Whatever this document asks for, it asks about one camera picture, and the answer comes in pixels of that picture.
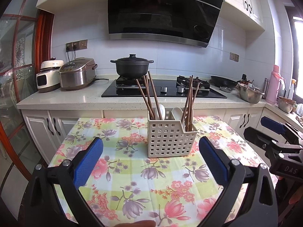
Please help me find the wooden glass door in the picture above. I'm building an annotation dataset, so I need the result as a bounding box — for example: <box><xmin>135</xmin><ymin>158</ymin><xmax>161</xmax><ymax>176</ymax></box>
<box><xmin>0</xmin><ymin>12</ymin><xmax>55</xmax><ymax>218</ymax></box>

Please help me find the white spoon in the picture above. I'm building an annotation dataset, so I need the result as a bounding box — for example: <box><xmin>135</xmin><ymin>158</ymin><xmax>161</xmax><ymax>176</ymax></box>
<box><xmin>171</xmin><ymin>107</ymin><xmax>183</xmax><ymax>121</ymax></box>
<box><xmin>155</xmin><ymin>104</ymin><xmax>166</xmax><ymax>120</ymax></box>

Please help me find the white base cabinet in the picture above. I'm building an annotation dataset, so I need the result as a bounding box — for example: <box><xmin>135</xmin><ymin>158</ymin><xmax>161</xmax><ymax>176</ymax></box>
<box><xmin>21</xmin><ymin>107</ymin><xmax>264</xmax><ymax>171</ymax></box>
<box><xmin>258</xmin><ymin>107</ymin><xmax>303</xmax><ymax>147</ymax></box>

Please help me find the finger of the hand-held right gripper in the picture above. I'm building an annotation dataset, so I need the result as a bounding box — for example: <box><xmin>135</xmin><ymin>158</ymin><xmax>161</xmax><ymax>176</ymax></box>
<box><xmin>260</xmin><ymin>116</ymin><xmax>303</xmax><ymax>145</ymax></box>
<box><xmin>244</xmin><ymin>126</ymin><xmax>288</xmax><ymax>161</ymax></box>

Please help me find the person's left hand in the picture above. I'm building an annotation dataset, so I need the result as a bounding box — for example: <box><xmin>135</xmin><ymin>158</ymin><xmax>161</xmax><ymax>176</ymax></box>
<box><xmin>110</xmin><ymin>220</ymin><xmax>156</xmax><ymax>227</ymax></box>

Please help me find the black glass gas stove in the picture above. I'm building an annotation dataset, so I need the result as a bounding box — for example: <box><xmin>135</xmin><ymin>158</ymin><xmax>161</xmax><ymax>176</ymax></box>
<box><xmin>101</xmin><ymin>75</ymin><xmax>228</xmax><ymax>99</ymax></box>

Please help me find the white electric cooker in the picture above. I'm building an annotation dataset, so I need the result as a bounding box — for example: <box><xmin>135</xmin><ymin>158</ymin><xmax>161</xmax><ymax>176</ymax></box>
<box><xmin>36</xmin><ymin>57</ymin><xmax>65</xmax><ymax>93</ymax></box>

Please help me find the floral tablecloth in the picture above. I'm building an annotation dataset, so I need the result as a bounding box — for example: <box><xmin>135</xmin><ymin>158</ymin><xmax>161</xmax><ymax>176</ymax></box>
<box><xmin>48</xmin><ymin>116</ymin><xmax>269</xmax><ymax>227</ymax></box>

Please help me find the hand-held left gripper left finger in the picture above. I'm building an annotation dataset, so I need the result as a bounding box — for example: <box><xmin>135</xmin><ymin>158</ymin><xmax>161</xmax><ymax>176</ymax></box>
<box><xmin>19</xmin><ymin>137</ymin><xmax>105</xmax><ymax>227</ymax></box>

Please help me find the white plastic utensil holder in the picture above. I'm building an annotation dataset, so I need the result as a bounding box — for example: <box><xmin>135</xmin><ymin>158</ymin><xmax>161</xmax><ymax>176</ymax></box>
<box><xmin>147</xmin><ymin>107</ymin><xmax>198</xmax><ymax>158</ymax></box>

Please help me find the silver rice cooker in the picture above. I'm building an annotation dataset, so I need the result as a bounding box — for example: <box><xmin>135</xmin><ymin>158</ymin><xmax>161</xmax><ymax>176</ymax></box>
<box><xmin>58</xmin><ymin>57</ymin><xmax>98</xmax><ymax>91</ymax></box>

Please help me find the black wok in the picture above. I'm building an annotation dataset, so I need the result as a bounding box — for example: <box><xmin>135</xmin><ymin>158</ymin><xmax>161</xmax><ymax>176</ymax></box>
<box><xmin>210</xmin><ymin>76</ymin><xmax>238</xmax><ymax>88</ymax></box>

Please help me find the brown window frame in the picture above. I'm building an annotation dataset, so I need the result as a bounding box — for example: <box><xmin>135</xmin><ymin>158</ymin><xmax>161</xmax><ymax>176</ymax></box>
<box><xmin>287</xmin><ymin>7</ymin><xmax>303</xmax><ymax>104</ymax></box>

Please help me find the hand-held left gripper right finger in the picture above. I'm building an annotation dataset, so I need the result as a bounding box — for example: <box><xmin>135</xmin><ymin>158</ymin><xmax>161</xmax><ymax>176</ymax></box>
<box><xmin>198</xmin><ymin>136</ymin><xmax>278</xmax><ymax>227</ymax></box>

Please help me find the small steel bowl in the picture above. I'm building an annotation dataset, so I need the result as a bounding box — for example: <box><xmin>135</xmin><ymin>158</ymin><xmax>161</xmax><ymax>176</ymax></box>
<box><xmin>277</xmin><ymin>96</ymin><xmax>297</xmax><ymax>113</ymax></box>

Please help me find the person's right hand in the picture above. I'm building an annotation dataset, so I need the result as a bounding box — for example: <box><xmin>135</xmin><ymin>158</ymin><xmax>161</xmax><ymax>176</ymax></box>
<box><xmin>276</xmin><ymin>175</ymin><xmax>303</xmax><ymax>218</ymax></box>

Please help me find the black range hood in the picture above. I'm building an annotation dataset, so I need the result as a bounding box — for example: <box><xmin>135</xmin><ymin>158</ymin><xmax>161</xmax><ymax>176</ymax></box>
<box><xmin>108</xmin><ymin>0</ymin><xmax>225</xmax><ymax>48</ymax></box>

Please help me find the large steel bowl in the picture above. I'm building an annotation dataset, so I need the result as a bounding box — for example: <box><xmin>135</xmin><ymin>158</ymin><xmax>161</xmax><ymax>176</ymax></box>
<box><xmin>238</xmin><ymin>83</ymin><xmax>266</xmax><ymax>104</ymax></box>

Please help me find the pink thermos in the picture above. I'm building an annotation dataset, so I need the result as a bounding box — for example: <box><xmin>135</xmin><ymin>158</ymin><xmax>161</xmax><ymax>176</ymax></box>
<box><xmin>265</xmin><ymin>65</ymin><xmax>287</xmax><ymax>105</ymax></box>

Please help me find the black lidded pot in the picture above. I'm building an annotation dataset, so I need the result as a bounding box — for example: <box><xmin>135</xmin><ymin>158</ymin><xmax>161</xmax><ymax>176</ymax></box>
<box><xmin>110</xmin><ymin>54</ymin><xmax>154</xmax><ymax>78</ymax></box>

